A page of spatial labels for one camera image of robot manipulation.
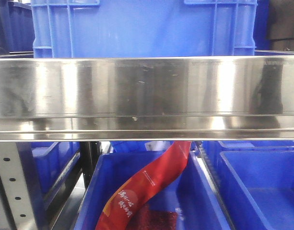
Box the blue bin behind right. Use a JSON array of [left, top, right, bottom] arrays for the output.
[[202, 140, 294, 167]]

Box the blue bin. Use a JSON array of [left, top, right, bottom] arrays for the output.
[[31, 142, 80, 194], [202, 140, 294, 167], [74, 151, 230, 230], [218, 151, 294, 230]]

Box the blue bin lower left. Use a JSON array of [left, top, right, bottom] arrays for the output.
[[31, 142, 80, 194]]

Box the blue bin centre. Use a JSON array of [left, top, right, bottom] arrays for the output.
[[74, 151, 230, 230]]

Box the red printed snack bag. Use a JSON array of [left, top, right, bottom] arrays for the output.
[[95, 141, 191, 230]]

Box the dark red mesh packet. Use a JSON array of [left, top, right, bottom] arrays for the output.
[[126, 204, 178, 230]]

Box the large light blue crate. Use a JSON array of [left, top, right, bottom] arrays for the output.
[[31, 0, 258, 58]]

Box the dark blue crate upper left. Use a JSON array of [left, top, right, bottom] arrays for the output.
[[0, 0, 35, 55]]

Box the perforated grey metal upright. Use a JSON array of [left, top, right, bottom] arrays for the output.
[[0, 142, 37, 230]]

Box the stainless steel rail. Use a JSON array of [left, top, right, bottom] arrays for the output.
[[0, 56, 294, 141]]

